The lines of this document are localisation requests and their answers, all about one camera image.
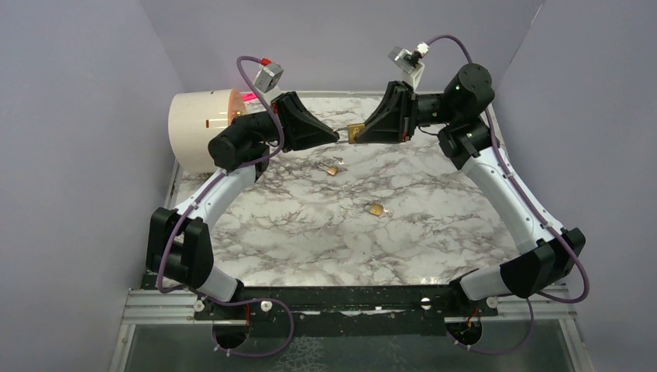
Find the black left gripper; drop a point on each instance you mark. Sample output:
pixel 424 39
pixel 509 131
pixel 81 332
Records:
pixel 301 129

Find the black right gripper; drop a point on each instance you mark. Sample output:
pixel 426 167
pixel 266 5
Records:
pixel 393 120

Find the small brass padlock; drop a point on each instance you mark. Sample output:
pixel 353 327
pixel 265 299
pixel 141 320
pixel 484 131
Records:
pixel 349 133

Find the brass padlock long shackle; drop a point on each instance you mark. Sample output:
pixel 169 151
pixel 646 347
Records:
pixel 329 168

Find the brass padlock with key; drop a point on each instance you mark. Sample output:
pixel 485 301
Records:
pixel 377 209

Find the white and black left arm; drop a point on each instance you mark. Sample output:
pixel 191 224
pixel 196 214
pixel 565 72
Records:
pixel 179 248

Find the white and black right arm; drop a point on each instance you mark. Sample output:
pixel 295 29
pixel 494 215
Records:
pixel 547 250

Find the pink marker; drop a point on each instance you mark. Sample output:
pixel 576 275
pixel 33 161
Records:
pixel 249 97

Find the cream cylindrical container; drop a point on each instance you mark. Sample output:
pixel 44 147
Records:
pixel 194 119

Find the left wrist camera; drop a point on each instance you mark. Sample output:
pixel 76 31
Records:
pixel 268 76

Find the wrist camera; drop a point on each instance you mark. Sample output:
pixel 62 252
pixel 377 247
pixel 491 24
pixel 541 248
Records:
pixel 268 76
pixel 412 68

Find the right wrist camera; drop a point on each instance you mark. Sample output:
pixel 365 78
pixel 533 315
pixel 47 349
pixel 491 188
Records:
pixel 412 68

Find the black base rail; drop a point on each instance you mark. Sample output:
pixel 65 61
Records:
pixel 395 310

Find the aluminium frame rail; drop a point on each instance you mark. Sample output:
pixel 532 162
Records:
pixel 145 307

